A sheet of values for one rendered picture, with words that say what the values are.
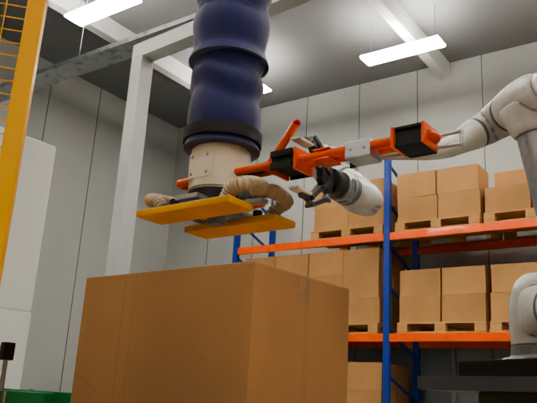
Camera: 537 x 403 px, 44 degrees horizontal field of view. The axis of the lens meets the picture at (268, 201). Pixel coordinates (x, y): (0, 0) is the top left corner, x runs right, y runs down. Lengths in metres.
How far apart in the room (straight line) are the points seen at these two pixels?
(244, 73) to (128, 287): 0.67
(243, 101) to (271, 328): 0.68
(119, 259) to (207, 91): 2.99
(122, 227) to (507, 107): 3.26
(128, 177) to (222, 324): 3.47
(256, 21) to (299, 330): 0.91
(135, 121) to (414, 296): 5.43
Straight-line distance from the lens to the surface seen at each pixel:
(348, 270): 9.91
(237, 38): 1.97
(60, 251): 12.25
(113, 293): 1.82
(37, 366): 11.98
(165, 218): 1.88
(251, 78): 1.94
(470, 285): 9.15
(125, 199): 4.88
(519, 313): 2.15
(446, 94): 11.60
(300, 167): 1.71
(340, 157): 1.69
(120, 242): 4.80
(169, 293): 1.66
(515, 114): 2.11
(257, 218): 1.84
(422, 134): 1.53
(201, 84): 1.94
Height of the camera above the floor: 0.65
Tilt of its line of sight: 16 degrees up
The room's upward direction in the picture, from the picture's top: 3 degrees clockwise
